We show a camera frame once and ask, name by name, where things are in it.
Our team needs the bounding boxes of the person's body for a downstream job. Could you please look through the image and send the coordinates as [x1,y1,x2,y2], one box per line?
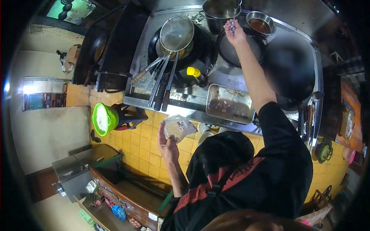
[160,102,314,231]

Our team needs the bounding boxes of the dark side counter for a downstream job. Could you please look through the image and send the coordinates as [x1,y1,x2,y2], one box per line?
[72,2,150,93]

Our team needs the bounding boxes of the yellow perforated pot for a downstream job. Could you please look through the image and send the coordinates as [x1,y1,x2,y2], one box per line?
[156,38,195,61]

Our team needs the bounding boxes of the stainless steel stove counter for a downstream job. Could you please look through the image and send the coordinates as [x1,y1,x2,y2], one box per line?
[123,5,324,153]

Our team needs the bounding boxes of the rectangular metal tray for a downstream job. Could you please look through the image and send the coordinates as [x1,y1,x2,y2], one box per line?
[205,84,256,125]

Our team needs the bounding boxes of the person's legs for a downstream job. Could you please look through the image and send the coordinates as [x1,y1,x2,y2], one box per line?
[198,123,230,146]

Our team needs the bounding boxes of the black frying pan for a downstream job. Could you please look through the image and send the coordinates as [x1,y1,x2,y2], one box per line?
[216,27,267,69]

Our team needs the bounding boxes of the round mesh skimmer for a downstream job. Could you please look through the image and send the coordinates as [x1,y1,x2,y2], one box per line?
[148,15,195,108]

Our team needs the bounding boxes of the steel bowl with sauce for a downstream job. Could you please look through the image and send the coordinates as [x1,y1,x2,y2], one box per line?
[246,11,277,37]

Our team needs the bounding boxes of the black slipper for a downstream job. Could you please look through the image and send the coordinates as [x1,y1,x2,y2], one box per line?
[90,129,102,144]

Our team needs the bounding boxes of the person's right hand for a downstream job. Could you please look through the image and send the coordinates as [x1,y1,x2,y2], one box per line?
[224,19,247,49]

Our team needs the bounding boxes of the wooden cabinet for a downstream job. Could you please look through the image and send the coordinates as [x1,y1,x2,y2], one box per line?
[73,162,174,231]

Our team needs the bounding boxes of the wooden handled ladle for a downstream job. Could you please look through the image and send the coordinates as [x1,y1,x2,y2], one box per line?
[130,56,166,86]

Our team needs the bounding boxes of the person's left hand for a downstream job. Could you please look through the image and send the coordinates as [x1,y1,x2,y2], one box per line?
[158,121,181,165]

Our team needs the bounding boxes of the tall steel pot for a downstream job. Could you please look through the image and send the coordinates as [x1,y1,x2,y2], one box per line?
[199,0,243,35]

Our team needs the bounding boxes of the clear plastic bag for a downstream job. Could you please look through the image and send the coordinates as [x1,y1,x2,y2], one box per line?
[163,114,198,144]

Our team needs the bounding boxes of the wooden side table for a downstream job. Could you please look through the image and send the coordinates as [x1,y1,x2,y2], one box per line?
[335,80,365,154]

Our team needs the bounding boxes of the person's right fingers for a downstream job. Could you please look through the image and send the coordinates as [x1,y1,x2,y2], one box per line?
[224,19,239,36]

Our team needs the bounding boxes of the metal spoon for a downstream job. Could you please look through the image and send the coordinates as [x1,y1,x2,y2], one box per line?
[223,6,241,34]

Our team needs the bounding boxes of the yellow capped sauce bottle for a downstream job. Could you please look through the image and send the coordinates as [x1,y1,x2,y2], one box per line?
[186,67,209,88]

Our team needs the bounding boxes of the green gas cylinder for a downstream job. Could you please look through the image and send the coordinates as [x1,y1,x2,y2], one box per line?
[315,138,334,164]

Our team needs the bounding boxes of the green plastic basket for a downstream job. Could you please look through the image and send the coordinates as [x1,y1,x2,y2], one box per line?
[92,102,120,137]

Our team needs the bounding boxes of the black handled ladle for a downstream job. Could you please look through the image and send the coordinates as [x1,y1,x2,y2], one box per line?
[153,55,174,111]
[161,50,181,112]

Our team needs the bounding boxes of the large black wok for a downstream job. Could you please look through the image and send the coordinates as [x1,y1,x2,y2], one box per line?
[262,35,325,112]

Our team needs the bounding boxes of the grey metal box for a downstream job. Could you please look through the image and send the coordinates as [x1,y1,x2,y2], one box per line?
[52,143,125,203]

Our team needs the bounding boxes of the cardboard box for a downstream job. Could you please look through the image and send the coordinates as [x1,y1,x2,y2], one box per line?
[63,44,82,75]

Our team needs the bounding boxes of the blue plastic stool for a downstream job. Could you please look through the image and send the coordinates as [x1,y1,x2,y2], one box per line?
[111,103,149,131]

